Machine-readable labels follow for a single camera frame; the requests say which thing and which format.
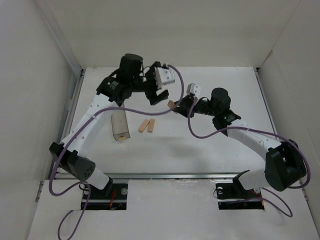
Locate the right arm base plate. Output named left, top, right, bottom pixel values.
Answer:
left=213, top=182, right=265, bottom=210

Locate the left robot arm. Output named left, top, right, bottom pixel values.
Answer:
left=49, top=53, right=175, bottom=197

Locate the wooden block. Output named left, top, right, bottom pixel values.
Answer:
left=147, top=118, right=156, bottom=133
left=167, top=100, right=177, bottom=111
left=138, top=119, right=150, bottom=133

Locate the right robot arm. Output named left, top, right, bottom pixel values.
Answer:
left=169, top=83, right=311, bottom=194

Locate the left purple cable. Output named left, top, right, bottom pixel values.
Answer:
left=49, top=64, right=185, bottom=235

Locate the front aluminium rail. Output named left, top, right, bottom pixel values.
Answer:
left=106, top=172, right=239, bottom=180

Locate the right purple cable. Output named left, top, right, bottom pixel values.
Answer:
left=187, top=96, right=312, bottom=218

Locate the purple cable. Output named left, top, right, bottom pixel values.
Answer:
left=187, top=96, right=312, bottom=218
left=49, top=64, right=185, bottom=235

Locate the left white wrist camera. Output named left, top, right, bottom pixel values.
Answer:
left=154, top=67, right=176, bottom=89

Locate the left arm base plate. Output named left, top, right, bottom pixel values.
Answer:
left=79, top=183, right=128, bottom=211

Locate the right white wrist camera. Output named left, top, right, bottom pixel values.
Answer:
left=186, top=83, right=201, bottom=99

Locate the clear plastic box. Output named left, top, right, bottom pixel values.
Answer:
left=110, top=109, right=131, bottom=141

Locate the white foam front board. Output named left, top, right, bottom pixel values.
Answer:
left=28, top=180, right=319, bottom=240

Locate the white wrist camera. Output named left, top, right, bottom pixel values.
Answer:
left=186, top=83, right=201, bottom=99
left=154, top=67, right=176, bottom=89

